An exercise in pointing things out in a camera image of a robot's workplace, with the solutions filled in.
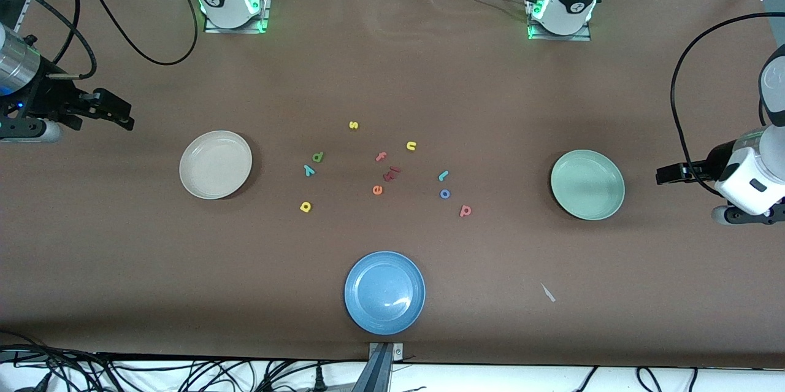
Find tangled black floor cables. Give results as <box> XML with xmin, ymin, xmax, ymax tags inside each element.
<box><xmin>0</xmin><ymin>331</ymin><xmax>369</xmax><ymax>392</ymax></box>

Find loose black floor cables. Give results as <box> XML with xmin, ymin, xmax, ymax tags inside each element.
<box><xmin>573</xmin><ymin>366</ymin><xmax>700</xmax><ymax>392</ymax></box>

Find blue round plate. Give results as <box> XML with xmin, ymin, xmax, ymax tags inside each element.
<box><xmin>344</xmin><ymin>251</ymin><xmax>426</xmax><ymax>336</ymax></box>

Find long black right arm cable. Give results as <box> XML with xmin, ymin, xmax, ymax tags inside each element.
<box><xmin>72</xmin><ymin>0</ymin><xmax>199</xmax><ymax>66</ymax></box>

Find brown table cover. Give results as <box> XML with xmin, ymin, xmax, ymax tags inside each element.
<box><xmin>0</xmin><ymin>0</ymin><xmax>785</xmax><ymax>369</ymax></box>

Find short black right arm cable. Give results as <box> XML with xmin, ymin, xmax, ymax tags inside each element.
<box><xmin>34</xmin><ymin>0</ymin><xmax>98</xmax><ymax>80</ymax></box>

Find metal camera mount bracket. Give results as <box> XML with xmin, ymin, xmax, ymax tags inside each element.
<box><xmin>367</xmin><ymin>342</ymin><xmax>405</xmax><ymax>392</ymax></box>

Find pale green round plate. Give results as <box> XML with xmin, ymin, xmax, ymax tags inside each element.
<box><xmin>550</xmin><ymin>150</ymin><xmax>626</xmax><ymax>221</ymax></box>

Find beige round plate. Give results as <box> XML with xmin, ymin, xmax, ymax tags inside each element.
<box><xmin>179</xmin><ymin>130</ymin><xmax>253</xmax><ymax>200</ymax></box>

